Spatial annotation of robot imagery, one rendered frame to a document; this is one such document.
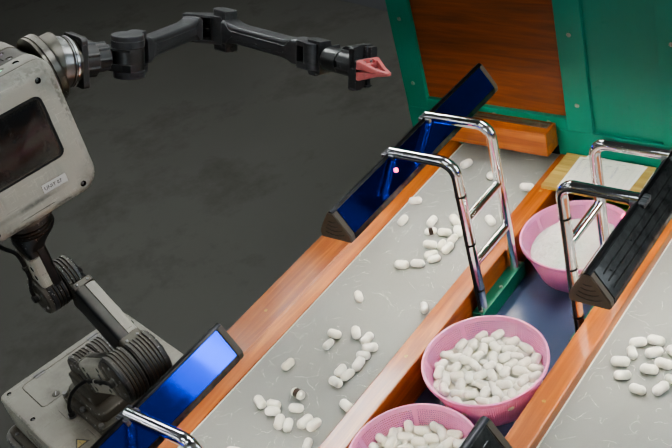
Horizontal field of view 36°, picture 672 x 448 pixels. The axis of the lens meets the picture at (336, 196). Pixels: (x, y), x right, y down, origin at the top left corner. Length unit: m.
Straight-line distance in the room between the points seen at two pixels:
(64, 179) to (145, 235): 1.96
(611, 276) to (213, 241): 2.51
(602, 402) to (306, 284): 0.78
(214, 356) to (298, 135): 2.84
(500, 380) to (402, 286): 0.41
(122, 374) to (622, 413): 1.10
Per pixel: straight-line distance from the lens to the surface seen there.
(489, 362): 2.23
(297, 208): 4.18
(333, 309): 2.45
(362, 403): 2.18
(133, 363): 2.46
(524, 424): 2.07
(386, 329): 2.36
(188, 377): 1.88
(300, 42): 2.53
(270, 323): 2.43
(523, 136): 2.71
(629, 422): 2.09
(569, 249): 2.14
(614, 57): 2.56
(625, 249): 1.92
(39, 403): 2.99
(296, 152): 4.54
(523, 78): 2.71
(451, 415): 2.12
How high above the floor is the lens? 2.29
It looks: 33 degrees down
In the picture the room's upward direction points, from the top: 16 degrees counter-clockwise
